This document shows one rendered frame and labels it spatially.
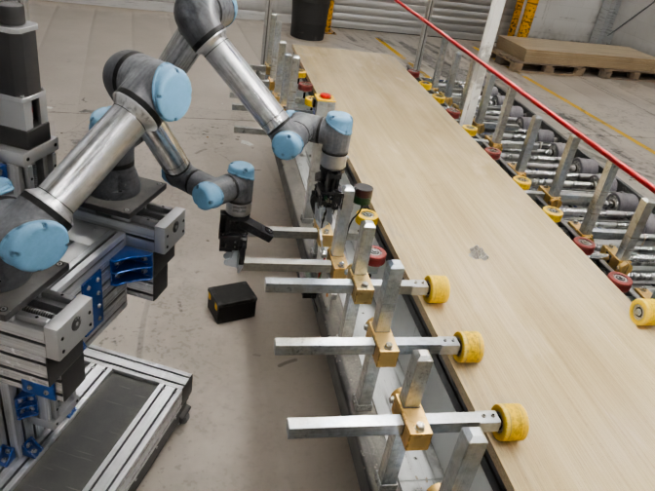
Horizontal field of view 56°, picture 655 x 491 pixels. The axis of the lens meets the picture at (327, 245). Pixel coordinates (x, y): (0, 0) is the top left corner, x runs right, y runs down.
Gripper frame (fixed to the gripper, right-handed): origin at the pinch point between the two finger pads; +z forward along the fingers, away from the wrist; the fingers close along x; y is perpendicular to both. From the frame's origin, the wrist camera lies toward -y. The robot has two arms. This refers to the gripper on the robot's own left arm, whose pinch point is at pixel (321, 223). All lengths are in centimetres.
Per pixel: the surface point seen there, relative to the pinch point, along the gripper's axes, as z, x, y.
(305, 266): 15.4, -3.0, 0.8
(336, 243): 8.6, 6.8, -2.9
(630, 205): 18, 158, -61
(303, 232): 17.5, 0.3, -24.2
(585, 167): 17, 159, -101
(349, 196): -8.2, 8.1, -2.9
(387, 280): -11.7, 6.0, 46.8
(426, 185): 10, 54, -53
